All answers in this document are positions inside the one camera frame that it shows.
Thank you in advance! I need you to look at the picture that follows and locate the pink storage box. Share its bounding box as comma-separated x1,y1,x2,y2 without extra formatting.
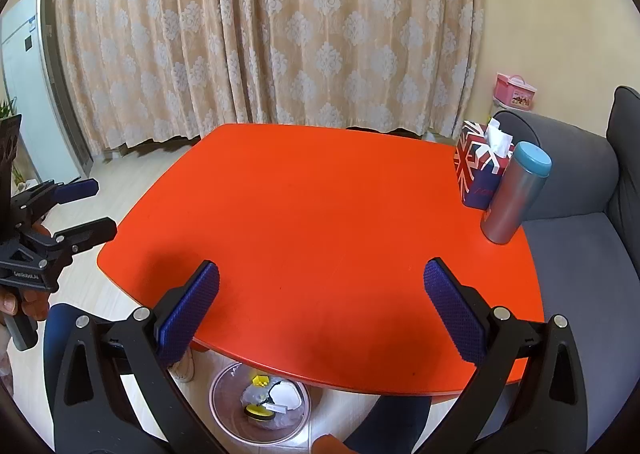
495,74,537,109

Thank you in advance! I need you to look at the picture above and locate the brown slipper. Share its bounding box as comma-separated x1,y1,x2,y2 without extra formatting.
314,435,351,454

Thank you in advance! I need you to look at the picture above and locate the person's right leg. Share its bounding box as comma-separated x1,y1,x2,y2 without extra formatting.
345,396,432,454

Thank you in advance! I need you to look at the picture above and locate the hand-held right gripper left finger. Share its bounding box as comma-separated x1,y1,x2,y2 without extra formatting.
42,260,236,454

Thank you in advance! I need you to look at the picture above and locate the clear plastic bin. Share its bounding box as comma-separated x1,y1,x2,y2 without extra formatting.
209,363,312,445

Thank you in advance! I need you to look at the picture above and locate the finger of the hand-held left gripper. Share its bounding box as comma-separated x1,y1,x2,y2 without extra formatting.
22,216,119,267
12,178,99,225

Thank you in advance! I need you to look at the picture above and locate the grey thermos bottle blue cap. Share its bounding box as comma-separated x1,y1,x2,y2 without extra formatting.
480,141,552,245

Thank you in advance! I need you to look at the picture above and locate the grey sofa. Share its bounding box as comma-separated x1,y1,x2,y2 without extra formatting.
492,86,640,454

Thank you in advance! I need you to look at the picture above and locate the white standing appliance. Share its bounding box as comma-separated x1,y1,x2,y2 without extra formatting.
0,0,96,185

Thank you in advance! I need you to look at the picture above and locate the white tissue sheet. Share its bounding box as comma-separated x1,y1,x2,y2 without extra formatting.
484,118,515,157

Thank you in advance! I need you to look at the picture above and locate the beige patterned curtain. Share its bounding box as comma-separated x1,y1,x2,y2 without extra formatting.
55,0,488,152

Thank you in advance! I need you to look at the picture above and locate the flag print tissue box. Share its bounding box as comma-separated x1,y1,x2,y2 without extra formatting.
453,120,516,211

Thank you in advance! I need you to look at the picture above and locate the person's beige shoe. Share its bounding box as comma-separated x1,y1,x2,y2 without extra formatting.
169,351,196,384

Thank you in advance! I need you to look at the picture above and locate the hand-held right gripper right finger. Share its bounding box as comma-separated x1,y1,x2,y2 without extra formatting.
415,258,588,454

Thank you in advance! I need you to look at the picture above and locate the person's left hand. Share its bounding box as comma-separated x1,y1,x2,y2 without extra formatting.
0,284,51,329

